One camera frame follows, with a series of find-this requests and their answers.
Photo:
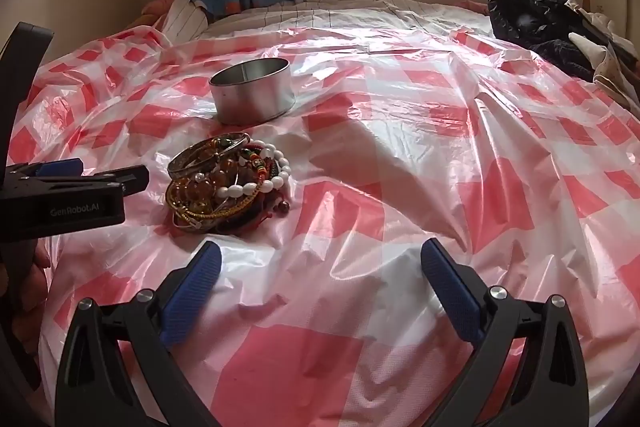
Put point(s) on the white striped bed cover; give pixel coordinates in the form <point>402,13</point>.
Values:
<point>325,14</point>

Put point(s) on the round metal tin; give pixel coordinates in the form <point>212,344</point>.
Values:
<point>250,97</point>

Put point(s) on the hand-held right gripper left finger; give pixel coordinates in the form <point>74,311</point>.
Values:
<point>192,294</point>

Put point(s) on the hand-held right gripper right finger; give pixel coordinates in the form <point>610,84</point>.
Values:
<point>450,297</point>

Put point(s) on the person's left hand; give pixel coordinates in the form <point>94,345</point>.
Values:
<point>32,287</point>

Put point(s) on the orange pillow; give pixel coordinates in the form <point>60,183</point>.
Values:
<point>155,9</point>

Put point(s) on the white striped pillow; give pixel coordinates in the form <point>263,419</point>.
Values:
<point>185,19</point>

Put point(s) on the red checked plastic sheet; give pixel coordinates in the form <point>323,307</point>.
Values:
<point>400,167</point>

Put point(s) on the white crumpled cloth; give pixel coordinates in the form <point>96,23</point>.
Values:
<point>607,52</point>

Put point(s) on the pile of dark clothes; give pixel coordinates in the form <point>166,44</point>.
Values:
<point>535,22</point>

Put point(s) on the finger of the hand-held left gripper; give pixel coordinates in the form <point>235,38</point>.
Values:
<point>57,168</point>
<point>100,182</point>

